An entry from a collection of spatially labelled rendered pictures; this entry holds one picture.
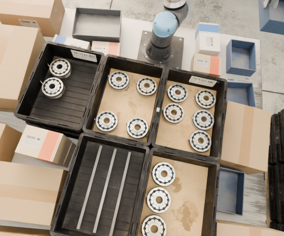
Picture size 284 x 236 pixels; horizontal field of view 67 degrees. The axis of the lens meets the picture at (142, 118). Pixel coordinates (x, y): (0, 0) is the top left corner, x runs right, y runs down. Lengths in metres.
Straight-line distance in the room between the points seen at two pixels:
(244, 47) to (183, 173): 0.92
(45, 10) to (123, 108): 0.71
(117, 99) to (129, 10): 1.63
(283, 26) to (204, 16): 1.59
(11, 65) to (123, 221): 0.88
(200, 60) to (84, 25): 0.72
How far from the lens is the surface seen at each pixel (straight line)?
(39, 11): 1.43
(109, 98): 1.09
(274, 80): 2.53
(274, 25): 1.15
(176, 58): 1.33
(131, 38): 1.45
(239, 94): 1.39
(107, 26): 1.43
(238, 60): 1.51
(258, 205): 1.30
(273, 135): 1.97
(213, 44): 1.40
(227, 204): 1.22
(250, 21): 2.85
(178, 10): 1.24
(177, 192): 1.02
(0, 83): 1.20
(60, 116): 1.10
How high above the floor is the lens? 1.82
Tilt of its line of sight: 71 degrees down
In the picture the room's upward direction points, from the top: 10 degrees clockwise
